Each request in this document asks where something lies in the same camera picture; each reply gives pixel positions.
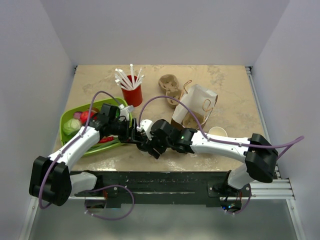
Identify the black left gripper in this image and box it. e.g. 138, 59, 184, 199
109, 117, 145, 144

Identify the cardboard cup carrier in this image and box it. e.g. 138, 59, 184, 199
158, 74, 183, 100
182, 112, 204, 129

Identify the brown paper bag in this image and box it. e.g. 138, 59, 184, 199
170, 80, 218, 130

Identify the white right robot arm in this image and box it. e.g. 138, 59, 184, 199
136, 119, 278, 197

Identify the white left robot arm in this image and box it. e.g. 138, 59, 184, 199
28, 103, 135, 206

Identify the red toy chili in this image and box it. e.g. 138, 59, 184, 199
98, 136, 118, 144

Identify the green plastic tray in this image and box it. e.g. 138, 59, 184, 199
59, 98, 123, 156

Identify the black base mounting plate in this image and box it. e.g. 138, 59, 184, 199
43, 170, 278, 209

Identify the red cup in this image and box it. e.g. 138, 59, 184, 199
121, 84, 143, 107

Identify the red toy apple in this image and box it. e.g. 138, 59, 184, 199
79, 110, 95, 125

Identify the white paper cup stack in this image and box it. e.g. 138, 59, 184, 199
208, 126, 228, 137

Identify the green toy cabbage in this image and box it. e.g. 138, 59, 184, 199
62, 118, 82, 136

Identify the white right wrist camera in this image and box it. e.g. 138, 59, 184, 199
136, 119, 153, 140

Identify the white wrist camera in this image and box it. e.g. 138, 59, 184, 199
117, 104, 134, 121
136, 119, 153, 140

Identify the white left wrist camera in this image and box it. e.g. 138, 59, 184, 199
117, 104, 134, 121

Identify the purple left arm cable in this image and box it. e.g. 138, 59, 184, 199
38, 91, 136, 221

